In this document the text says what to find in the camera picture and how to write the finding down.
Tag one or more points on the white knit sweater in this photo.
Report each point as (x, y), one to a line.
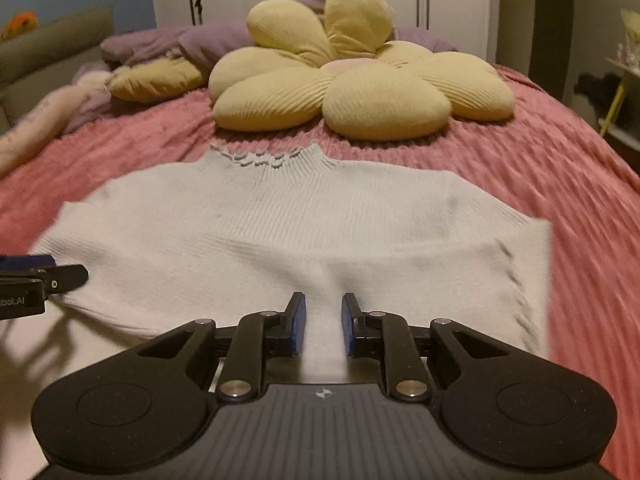
(250, 220)

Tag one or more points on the long pink plush toy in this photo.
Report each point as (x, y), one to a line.
(35, 125)

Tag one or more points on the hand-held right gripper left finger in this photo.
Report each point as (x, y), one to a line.
(297, 325)

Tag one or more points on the dark cloth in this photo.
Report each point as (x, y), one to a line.
(597, 85)

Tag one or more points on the yellow flower-shaped pillow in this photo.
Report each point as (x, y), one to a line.
(380, 95)

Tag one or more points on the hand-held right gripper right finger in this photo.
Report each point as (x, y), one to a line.
(350, 327)

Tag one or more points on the white wardrobe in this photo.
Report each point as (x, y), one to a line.
(450, 0)

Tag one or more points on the green sofa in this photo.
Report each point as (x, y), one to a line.
(50, 45)

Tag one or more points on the yellow side table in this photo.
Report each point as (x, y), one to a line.
(622, 95)

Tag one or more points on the yellow leaf-shaped pillow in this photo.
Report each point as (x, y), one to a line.
(155, 80)

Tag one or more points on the pink ribbed bedspread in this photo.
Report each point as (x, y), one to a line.
(575, 200)

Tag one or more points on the orange plush toy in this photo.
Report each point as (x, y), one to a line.
(20, 24)

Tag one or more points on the wrapped bouquet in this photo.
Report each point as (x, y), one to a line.
(631, 35)

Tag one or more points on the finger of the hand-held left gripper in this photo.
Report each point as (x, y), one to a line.
(27, 263)
(67, 278)

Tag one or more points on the purple blanket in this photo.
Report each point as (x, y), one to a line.
(210, 40)

